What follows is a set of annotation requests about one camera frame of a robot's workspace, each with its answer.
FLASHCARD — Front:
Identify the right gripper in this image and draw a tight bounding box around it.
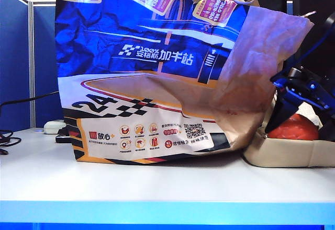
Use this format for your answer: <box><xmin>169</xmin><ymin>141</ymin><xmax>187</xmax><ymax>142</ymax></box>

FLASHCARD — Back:
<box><xmin>265</xmin><ymin>65</ymin><xmax>335</xmax><ymax>141</ymax></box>

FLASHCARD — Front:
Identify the plastic-wrapped orange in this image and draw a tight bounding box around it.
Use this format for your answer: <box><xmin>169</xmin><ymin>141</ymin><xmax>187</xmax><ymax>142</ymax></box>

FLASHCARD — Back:
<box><xmin>266</xmin><ymin>112</ymin><xmax>320</xmax><ymax>141</ymax></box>

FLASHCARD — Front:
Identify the printed brown paper bag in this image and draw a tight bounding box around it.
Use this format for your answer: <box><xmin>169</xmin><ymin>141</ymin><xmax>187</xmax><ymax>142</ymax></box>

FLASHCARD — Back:
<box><xmin>54</xmin><ymin>0</ymin><xmax>315</xmax><ymax>166</ymax></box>

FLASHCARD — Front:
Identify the white desk calendar card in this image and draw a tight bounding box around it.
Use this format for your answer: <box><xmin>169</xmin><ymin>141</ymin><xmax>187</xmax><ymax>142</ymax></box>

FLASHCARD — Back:
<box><xmin>298</xmin><ymin>101</ymin><xmax>323</xmax><ymax>130</ymax></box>

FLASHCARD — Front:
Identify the black computer keyboard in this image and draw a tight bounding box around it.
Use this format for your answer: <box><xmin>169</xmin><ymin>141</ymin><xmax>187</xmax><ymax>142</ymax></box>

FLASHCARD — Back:
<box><xmin>54</xmin><ymin>128</ymin><xmax>73</xmax><ymax>145</ymax></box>

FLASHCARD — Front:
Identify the white oval device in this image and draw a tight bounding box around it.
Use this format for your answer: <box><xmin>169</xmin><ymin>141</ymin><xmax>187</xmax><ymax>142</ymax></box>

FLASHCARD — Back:
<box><xmin>42</xmin><ymin>119</ymin><xmax>67</xmax><ymax>136</ymax></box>

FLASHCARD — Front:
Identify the black cable with ferrite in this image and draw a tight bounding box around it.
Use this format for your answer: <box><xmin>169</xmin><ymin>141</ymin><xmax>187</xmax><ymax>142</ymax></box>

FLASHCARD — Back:
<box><xmin>0</xmin><ymin>90</ymin><xmax>61</xmax><ymax>116</ymax></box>

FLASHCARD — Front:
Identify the thin black USB cable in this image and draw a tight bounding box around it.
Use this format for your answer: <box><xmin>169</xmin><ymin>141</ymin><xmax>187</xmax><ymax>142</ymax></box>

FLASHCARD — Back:
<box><xmin>0</xmin><ymin>129</ymin><xmax>23</xmax><ymax>156</ymax></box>

